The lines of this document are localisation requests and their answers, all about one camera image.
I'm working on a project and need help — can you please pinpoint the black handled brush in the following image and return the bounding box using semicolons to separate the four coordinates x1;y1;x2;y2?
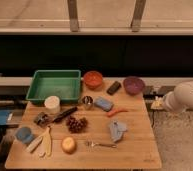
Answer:
33;107;78;127

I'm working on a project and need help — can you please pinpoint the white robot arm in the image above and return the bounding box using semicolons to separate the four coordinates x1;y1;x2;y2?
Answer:
151;81;193;113

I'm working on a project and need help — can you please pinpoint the small metal cup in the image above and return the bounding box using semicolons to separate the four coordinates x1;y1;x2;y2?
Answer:
82;96;93;110

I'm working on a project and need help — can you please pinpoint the white cylindrical cup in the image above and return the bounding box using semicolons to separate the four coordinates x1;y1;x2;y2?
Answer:
44;96;60;114

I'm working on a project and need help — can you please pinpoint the blue plastic cup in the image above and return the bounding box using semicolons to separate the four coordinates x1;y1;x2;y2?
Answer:
15;127;34;144

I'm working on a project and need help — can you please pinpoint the purple bowl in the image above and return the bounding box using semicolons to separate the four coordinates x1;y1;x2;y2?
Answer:
123;76;145;95

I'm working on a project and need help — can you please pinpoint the orange carrot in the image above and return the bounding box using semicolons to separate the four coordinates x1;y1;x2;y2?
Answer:
106;109;128;117

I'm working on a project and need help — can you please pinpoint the black rectangular block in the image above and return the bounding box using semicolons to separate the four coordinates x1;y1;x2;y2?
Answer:
107;81;121;95

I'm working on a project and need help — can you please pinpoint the grey blue cloth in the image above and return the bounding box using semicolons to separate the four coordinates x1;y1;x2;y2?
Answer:
109;121;127;143

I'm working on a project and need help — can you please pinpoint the wooden table board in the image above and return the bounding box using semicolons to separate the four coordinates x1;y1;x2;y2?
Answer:
5;79;162;169

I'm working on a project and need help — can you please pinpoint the blue sponge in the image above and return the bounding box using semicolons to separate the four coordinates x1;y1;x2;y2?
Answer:
94;97;113;112

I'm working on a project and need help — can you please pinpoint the orange bowl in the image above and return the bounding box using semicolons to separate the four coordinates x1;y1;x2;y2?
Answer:
83;71;103;89

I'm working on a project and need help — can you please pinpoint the metal fork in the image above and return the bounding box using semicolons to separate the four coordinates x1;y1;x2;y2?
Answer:
84;141;117;148

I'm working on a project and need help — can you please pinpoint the bunch of dark grapes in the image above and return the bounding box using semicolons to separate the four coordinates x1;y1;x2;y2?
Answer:
66;116;88;133

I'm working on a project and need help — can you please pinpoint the green plastic tray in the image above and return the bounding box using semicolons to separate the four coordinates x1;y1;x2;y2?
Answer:
26;70;81;104

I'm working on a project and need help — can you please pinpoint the yellow apple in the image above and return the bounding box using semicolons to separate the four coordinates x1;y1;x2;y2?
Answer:
61;137;76;154

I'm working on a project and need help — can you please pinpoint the blue object at left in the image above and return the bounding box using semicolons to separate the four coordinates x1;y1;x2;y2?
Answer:
0;110;11;125

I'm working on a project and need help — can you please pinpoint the right metal window post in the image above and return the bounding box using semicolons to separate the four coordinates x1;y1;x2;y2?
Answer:
130;0;146;32

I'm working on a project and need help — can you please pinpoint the metal window post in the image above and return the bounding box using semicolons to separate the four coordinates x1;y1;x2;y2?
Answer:
130;0;146;32
67;0;79;32

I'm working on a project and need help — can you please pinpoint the left metal window post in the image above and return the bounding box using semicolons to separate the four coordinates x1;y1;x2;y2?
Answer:
67;0;79;32

